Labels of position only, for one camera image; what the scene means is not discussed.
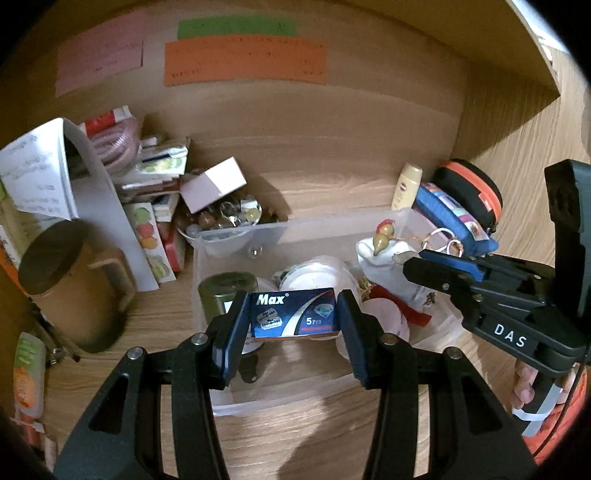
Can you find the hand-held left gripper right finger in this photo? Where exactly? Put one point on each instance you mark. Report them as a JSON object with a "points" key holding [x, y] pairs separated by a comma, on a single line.
{"points": [[351, 332]]}

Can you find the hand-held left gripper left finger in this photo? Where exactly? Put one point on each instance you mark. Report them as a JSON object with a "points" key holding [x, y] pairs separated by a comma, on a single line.
{"points": [[238, 332]]}

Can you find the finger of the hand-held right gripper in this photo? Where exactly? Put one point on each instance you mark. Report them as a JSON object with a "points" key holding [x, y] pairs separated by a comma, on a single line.
{"points": [[434, 274], [452, 261]]}

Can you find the white tissue cloth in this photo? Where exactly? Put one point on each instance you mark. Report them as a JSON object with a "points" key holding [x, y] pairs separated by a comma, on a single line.
{"points": [[383, 272]]}

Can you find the blue razor blade box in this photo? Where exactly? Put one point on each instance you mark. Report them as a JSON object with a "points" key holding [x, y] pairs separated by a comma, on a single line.
{"points": [[295, 314]]}

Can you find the clear plastic storage box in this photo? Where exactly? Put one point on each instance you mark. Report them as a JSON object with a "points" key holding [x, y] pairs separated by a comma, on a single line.
{"points": [[295, 387]]}

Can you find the wooden desktop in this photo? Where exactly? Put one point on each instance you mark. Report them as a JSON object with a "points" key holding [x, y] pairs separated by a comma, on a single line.
{"points": [[152, 323]]}

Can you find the person's right hand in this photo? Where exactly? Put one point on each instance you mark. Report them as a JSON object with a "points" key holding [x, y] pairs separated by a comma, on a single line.
{"points": [[524, 383]]}

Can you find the green round tin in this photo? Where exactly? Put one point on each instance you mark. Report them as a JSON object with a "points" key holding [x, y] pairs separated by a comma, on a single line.
{"points": [[221, 290]]}

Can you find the blue patterned pouch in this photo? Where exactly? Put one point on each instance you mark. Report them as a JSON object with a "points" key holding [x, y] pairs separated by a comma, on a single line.
{"points": [[455, 214]]}

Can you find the red ribbon item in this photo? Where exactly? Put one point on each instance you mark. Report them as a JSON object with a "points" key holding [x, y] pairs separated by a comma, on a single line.
{"points": [[408, 314]]}

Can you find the small gourd ornament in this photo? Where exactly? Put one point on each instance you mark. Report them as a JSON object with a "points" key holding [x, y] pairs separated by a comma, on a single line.
{"points": [[381, 237]]}

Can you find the white round lid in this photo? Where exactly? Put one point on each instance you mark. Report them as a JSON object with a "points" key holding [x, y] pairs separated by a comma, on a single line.
{"points": [[314, 277]]}

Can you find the black and orange zip case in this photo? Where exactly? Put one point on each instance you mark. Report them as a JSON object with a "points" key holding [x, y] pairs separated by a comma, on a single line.
{"points": [[475, 184]]}

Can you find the small cream bottle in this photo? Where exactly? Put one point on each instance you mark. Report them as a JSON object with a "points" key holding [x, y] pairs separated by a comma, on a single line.
{"points": [[406, 187]]}

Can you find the white bowl of beads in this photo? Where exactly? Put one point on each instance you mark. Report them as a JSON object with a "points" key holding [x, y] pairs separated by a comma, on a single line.
{"points": [[217, 230]]}

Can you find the red small box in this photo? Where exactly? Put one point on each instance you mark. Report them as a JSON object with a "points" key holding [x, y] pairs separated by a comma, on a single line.
{"points": [[171, 240]]}

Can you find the fruit sticker sheet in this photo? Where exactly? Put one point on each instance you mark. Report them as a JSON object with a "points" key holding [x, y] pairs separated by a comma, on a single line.
{"points": [[147, 235]]}

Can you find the small pink and white box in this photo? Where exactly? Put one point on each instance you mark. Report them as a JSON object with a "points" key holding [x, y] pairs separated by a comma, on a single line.
{"points": [[212, 184]]}

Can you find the brown ceramic mug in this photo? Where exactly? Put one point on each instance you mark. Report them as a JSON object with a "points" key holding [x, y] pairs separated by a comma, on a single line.
{"points": [[69, 300]]}

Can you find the white blank card sheet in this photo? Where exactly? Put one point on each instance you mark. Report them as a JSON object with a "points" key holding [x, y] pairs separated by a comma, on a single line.
{"points": [[106, 217]]}

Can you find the pile of small packets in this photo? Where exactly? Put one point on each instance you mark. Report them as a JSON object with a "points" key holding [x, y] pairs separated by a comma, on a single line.
{"points": [[161, 157]]}

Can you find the green and orange bottle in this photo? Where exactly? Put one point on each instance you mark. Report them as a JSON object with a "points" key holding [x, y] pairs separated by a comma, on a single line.
{"points": [[27, 374]]}

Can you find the red and white box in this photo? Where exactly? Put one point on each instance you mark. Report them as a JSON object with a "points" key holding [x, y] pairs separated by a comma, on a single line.
{"points": [[104, 121]]}

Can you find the white handwritten paper sheets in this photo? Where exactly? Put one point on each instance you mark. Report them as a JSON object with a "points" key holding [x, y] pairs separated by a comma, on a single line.
{"points": [[37, 166]]}

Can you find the orange sticky note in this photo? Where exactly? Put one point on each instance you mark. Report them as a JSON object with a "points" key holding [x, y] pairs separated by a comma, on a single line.
{"points": [[244, 62]]}

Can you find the green sticky note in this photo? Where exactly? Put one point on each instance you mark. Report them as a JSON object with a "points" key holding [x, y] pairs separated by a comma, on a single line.
{"points": [[235, 28]]}

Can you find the pink sticky note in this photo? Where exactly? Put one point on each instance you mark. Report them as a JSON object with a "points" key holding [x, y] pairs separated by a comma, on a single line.
{"points": [[101, 55]]}

